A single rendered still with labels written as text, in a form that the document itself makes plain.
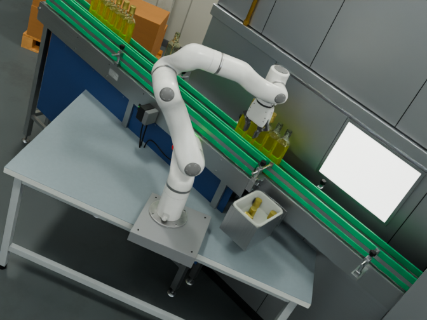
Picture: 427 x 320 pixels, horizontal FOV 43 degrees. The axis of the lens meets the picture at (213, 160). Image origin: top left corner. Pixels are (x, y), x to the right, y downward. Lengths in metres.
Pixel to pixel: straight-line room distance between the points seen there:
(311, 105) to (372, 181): 0.47
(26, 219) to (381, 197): 2.11
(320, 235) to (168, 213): 0.73
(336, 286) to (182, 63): 1.50
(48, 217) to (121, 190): 0.94
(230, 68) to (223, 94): 0.88
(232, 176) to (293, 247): 0.52
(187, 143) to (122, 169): 0.67
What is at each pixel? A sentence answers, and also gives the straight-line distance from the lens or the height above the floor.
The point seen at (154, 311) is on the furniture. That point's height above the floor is 0.20.
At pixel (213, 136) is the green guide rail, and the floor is 1.09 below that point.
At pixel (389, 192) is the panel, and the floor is 1.31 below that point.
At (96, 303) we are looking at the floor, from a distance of 3.20.
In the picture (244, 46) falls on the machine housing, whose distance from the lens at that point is 2.88.
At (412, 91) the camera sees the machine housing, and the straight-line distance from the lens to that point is 2.49.
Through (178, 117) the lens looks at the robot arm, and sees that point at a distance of 2.21.
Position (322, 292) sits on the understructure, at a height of 0.57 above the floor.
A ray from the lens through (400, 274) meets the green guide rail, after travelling 2.56.
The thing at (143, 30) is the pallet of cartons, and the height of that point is 0.60.
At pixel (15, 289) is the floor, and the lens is 3.18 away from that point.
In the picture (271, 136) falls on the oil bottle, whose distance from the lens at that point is 2.65.
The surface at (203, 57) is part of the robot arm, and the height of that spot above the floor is 1.66.
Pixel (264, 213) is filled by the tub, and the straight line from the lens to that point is 2.66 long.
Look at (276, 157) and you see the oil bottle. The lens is 2.67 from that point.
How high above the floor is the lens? 2.51
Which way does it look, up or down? 34 degrees down
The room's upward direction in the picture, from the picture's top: 25 degrees clockwise
